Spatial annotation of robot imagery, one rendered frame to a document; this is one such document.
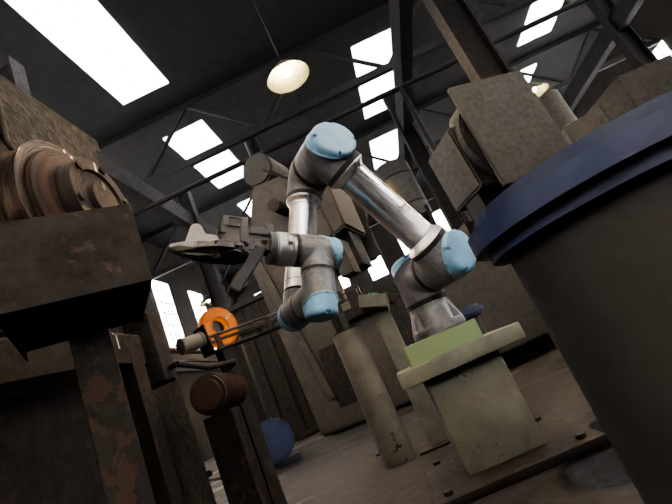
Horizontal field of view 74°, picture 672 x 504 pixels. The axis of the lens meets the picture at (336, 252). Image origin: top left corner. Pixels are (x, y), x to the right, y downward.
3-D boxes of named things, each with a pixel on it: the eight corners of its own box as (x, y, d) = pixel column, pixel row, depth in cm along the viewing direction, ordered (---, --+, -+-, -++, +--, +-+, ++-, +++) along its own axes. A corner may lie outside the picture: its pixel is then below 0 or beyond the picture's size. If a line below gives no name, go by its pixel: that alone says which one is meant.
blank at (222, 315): (221, 357, 166) (226, 354, 164) (189, 330, 162) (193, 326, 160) (241, 328, 178) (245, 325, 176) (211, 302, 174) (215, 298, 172)
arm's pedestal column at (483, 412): (549, 420, 134) (506, 338, 141) (611, 442, 95) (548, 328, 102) (426, 473, 134) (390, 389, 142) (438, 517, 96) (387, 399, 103)
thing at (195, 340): (179, 357, 156) (173, 342, 157) (201, 349, 163) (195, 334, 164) (187, 352, 153) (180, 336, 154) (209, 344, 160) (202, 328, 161)
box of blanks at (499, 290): (451, 397, 287) (399, 288, 308) (418, 399, 365) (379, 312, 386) (582, 336, 307) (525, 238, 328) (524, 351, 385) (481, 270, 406)
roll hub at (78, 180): (67, 233, 121) (45, 148, 129) (130, 256, 148) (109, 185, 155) (86, 225, 121) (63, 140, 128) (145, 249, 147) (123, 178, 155)
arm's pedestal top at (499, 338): (497, 343, 137) (491, 330, 138) (527, 336, 106) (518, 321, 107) (401, 385, 138) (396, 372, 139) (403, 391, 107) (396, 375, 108)
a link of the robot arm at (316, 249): (347, 264, 98) (342, 230, 102) (300, 261, 94) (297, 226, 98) (333, 278, 105) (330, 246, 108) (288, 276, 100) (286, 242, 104)
